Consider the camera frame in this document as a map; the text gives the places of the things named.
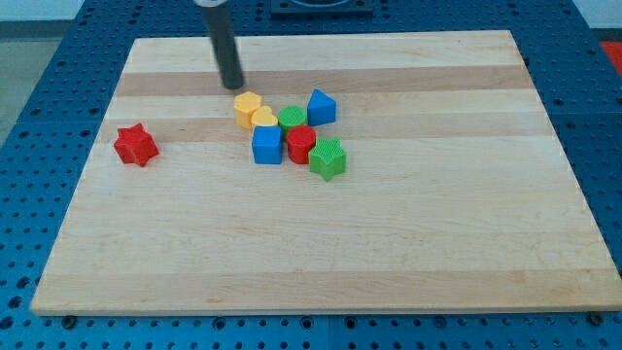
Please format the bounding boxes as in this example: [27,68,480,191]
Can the blue triangle block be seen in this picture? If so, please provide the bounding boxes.
[307,89,336,126]

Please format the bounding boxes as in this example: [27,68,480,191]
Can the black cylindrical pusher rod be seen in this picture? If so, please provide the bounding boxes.
[193,0,244,90]

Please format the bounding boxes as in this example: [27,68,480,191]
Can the yellow heart block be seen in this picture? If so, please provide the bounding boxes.
[251,106,279,129]

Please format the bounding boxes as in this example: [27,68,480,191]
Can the blue cube block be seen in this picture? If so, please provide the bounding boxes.
[252,126,282,164]

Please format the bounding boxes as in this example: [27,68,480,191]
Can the yellow hexagon block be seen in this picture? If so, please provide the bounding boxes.
[233,91,262,129]

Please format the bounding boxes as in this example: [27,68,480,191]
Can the wooden board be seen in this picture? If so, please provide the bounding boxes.
[31,30,621,316]

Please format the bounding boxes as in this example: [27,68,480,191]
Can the red cylinder block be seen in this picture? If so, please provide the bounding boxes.
[286,125,317,164]

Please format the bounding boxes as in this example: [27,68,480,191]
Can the green star block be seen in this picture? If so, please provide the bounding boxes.
[308,138,347,182]

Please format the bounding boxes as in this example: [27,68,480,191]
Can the red star block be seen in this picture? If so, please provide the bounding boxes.
[114,123,159,167]

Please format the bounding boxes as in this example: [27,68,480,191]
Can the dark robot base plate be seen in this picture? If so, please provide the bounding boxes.
[268,0,375,17]

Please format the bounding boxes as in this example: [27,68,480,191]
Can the green cylinder block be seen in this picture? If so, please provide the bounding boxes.
[277,106,307,139]

